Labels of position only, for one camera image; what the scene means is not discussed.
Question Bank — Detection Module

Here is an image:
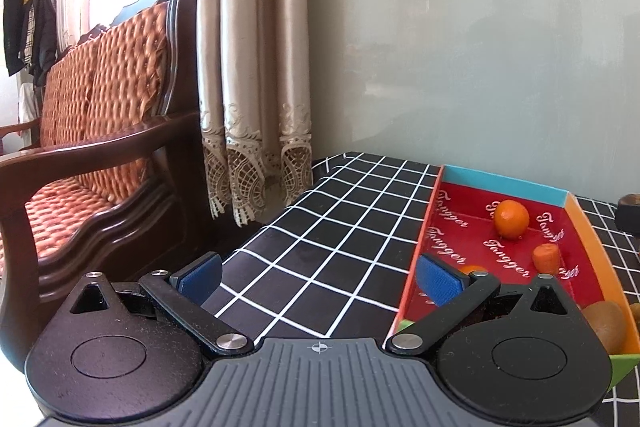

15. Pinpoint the orange quilted sofa cushion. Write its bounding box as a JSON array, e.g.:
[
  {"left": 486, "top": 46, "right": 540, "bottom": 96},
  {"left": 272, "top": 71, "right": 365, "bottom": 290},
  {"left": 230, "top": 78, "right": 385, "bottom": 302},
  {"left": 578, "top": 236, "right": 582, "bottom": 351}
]
[{"left": 22, "top": 1, "right": 170, "bottom": 259}]

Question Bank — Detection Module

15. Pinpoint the black white-grid tablecloth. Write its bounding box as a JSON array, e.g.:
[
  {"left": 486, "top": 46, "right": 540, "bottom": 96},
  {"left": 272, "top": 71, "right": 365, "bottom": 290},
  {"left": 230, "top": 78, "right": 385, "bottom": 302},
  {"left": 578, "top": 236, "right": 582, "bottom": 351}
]
[{"left": 200, "top": 151, "right": 640, "bottom": 427}]

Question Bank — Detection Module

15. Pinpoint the dark wooden sofa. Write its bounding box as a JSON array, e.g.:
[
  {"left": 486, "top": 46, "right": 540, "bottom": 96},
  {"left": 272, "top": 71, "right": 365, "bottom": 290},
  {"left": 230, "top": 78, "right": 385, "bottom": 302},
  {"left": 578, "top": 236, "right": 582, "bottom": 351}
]
[{"left": 0, "top": 0, "right": 251, "bottom": 360}]

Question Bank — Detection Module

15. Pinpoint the beige lace-trimmed curtain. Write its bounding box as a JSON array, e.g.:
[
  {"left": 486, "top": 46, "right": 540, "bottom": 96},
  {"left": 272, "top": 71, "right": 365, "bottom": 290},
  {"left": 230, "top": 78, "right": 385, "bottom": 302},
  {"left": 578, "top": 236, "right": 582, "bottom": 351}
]
[{"left": 196, "top": 0, "right": 314, "bottom": 228}]

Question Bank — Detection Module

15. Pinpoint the colourful cardboard box red inside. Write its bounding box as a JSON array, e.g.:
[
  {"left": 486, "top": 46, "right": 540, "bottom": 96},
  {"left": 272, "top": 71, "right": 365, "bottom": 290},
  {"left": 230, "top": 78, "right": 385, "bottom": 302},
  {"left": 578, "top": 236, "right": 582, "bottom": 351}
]
[{"left": 382, "top": 164, "right": 640, "bottom": 400}]

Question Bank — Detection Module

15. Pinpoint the black hanging jacket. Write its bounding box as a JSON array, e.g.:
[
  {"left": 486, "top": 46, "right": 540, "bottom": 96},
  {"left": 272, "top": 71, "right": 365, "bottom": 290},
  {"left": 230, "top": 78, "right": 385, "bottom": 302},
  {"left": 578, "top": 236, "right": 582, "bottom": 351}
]
[
  {"left": 20, "top": 0, "right": 59, "bottom": 88},
  {"left": 2, "top": 0, "right": 29, "bottom": 78}
]

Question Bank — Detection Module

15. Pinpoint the orange carrot piece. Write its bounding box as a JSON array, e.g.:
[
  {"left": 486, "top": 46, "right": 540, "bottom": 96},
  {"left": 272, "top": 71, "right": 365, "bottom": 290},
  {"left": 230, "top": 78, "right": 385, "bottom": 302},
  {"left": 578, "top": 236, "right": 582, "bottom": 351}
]
[{"left": 532, "top": 243, "right": 559, "bottom": 272}]

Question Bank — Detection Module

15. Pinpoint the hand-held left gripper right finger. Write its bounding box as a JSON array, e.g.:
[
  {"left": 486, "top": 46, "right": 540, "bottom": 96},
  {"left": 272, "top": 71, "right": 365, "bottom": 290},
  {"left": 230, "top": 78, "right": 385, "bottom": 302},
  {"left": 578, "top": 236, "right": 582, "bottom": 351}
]
[{"left": 386, "top": 254, "right": 573, "bottom": 354}]

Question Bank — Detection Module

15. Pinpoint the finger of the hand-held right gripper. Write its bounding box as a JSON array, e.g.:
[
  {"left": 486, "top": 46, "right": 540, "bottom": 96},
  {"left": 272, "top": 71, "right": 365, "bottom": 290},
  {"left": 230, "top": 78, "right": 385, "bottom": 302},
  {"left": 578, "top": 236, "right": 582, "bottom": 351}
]
[{"left": 616, "top": 202, "right": 640, "bottom": 234}]

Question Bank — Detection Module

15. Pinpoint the large brown kiwi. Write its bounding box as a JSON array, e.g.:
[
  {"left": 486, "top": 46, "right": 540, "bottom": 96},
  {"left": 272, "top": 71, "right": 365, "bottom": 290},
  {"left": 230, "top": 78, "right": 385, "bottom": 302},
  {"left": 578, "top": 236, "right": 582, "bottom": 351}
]
[{"left": 581, "top": 301, "right": 628, "bottom": 353}]

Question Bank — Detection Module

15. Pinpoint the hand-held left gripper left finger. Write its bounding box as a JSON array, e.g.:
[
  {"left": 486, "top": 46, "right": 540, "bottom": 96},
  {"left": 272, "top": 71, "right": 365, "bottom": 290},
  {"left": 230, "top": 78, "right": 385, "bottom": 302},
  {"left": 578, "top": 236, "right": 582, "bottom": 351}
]
[{"left": 70, "top": 253, "right": 254, "bottom": 356}]

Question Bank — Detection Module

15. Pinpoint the white hanging garment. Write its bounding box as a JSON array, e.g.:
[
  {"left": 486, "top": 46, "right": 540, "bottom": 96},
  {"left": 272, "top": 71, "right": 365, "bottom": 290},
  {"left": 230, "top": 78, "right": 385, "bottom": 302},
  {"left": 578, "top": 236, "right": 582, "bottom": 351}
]
[{"left": 17, "top": 81, "right": 41, "bottom": 138}]

